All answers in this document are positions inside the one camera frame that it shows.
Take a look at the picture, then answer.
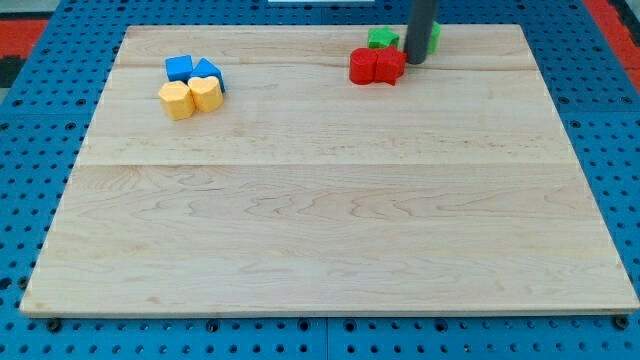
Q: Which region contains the red circle block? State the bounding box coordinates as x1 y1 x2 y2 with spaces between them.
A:
349 48 378 85

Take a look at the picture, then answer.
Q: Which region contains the red star block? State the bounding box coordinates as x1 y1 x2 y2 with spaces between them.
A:
374 46 407 86

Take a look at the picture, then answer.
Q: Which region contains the green star block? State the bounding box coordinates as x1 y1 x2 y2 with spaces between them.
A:
367 26 399 49

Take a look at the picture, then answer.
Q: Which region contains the light wooden board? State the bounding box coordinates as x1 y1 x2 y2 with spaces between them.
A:
20 25 639 318

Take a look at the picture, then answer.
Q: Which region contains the yellow heart block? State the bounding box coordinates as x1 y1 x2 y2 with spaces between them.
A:
188 76 224 112

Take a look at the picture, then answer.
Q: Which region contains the blue triangle block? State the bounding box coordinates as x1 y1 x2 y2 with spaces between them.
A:
190 58 226 93

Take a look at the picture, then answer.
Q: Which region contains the yellow hexagon block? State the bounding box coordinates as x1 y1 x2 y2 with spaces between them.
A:
158 81 195 121

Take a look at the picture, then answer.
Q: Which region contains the blue cube block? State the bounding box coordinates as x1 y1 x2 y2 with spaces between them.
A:
165 55 193 82

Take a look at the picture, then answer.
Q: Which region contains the green block behind rod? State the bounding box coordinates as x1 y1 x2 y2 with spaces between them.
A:
427 21 441 55

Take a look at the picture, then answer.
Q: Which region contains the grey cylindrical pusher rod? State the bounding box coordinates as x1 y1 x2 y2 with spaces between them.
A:
404 0 440 65

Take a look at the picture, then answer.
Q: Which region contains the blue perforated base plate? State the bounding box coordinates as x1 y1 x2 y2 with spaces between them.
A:
1 0 639 359

